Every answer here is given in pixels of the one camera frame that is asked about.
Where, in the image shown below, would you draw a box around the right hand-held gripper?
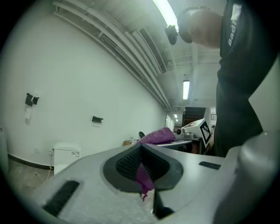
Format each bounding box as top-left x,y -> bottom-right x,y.
156,118 -> 212,149

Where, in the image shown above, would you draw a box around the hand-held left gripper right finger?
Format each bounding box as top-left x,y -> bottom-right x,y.
141,143 -> 237,224

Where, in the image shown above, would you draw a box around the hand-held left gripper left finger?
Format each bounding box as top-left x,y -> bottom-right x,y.
35,144 -> 155,223

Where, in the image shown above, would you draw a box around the purple cloth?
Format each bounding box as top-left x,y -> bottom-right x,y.
135,126 -> 176,201

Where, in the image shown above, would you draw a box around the white toilet with green label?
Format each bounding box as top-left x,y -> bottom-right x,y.
53,141 -> 82,175

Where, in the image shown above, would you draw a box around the black empty paper holder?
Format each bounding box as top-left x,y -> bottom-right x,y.
91,115 -> 104,127

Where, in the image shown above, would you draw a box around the person in dark shirt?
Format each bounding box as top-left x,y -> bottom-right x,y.
213,0 -> 280,158

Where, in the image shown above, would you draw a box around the white air vent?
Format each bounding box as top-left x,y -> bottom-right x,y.
131,27 -> 168,76

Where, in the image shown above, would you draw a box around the person's head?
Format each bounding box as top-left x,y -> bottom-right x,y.
189,10 -> 224,49

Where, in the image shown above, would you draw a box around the white ceiling pipes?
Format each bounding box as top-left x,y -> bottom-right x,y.
52,0 -> 173,111

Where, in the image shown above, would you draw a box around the bright fluorescent tube light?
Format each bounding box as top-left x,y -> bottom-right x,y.
152,0 -> 178,26

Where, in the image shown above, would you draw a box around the black head-worn camera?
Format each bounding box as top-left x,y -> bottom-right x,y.
164,24 -> 179,46

